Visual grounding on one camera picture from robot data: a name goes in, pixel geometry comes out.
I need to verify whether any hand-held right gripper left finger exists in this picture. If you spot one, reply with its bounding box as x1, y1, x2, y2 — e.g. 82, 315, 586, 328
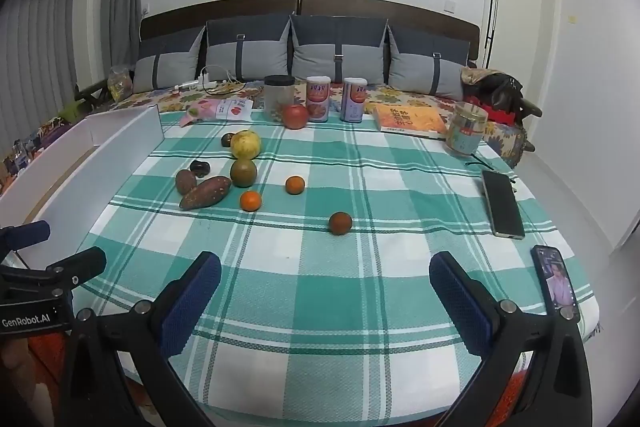
59, 251, 222, 427

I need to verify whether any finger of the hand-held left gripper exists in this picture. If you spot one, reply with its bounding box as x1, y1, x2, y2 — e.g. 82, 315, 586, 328
0, 221, 52, 253
45, 247, 107, 293

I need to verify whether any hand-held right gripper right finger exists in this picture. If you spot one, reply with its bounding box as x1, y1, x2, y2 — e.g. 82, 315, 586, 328
429, 251, 593, 427

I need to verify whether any white cardboard box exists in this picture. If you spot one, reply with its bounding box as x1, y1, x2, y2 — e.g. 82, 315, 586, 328
0, 104, 166, 253

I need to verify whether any purple sweet potato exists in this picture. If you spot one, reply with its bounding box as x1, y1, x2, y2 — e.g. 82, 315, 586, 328
179, 176, 233, 210

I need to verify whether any green orange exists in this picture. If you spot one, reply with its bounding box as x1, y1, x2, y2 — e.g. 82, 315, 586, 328
230, 158, 258, 188

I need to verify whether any person's left forearm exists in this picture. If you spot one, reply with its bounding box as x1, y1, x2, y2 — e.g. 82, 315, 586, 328
0, 336, 31, 408

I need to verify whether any red cloth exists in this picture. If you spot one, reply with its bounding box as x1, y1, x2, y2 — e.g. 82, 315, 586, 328
27, 332, 68, 359

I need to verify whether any pile of colourful clutter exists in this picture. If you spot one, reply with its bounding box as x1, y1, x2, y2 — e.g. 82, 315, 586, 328
0, 104, 87, 188

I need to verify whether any smartphone with lit screen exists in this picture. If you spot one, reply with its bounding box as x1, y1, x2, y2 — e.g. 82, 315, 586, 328
531, 244, 582, 323

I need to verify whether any black smartphone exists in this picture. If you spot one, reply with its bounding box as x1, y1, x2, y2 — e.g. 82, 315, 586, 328
482, 170, 526, 239

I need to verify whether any green plaid cloth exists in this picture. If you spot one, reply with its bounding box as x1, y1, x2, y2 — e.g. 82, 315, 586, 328
75, 119, 601, 408

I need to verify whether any reddish brown orange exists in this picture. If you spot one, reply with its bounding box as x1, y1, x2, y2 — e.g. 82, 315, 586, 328
328, 211, 353, 236

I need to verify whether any dark wooden chair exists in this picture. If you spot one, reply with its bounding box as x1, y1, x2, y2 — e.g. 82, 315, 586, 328
75, 79, 109, 112

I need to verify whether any yellow pear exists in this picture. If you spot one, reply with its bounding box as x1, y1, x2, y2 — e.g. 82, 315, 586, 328
230, 130, 262, 159

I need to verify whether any glass jar with clear lid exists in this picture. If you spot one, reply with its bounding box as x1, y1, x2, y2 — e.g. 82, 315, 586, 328
446, 102, 488, 156

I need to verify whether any yellow snack bag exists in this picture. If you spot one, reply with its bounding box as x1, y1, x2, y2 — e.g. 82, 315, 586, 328
106, 66, 135, 102

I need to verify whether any orange book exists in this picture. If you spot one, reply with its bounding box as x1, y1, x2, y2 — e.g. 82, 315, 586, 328
372, 103, 447, 138

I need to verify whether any pink snack packet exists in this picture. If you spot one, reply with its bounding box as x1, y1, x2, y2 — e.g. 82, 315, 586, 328
181, 99, 217, 128

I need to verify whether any white strawberry snack packet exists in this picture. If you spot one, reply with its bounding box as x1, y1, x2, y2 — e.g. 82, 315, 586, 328
215, 98, 254, 122

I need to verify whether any grey curtain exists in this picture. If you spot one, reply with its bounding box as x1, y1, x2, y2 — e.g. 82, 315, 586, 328
0, 0, 146, 128

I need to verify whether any white power strip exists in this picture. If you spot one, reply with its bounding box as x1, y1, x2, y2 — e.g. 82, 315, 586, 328
175, 74, 212, 90

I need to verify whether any grey two-tone pillow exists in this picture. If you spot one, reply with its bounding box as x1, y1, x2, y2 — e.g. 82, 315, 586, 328
206, 14, 292, 82
387, 25, 473, 98
290, 14, 390, 85
132, 26, 206, 92

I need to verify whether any red apple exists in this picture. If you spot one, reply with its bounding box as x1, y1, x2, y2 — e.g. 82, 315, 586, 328
282, 104, 310, 129

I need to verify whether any black bag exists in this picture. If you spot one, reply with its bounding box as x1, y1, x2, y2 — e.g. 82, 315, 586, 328
472, 72, 543, 125

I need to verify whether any clear jar with black lid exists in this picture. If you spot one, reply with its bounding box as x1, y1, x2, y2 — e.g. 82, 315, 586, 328
263, 75, 296, 120

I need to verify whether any purple drink can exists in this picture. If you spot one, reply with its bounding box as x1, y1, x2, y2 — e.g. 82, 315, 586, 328
341, 77, 368, 122

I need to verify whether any pink drink can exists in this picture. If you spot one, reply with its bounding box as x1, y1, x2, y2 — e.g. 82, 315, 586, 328
306, 77, 332, 122

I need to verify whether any brown headboard panel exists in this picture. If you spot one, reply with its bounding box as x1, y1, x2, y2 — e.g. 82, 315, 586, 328
140, 0, 299, 42

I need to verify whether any white door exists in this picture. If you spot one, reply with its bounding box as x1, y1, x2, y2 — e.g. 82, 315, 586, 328
490, 0, 556, 72

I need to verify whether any grey pillows row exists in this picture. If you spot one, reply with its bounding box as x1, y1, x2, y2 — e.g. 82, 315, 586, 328
300, 0, 481, 68

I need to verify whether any white charging cable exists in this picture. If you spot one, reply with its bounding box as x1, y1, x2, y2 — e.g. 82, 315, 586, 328
200, 66, 247, 96

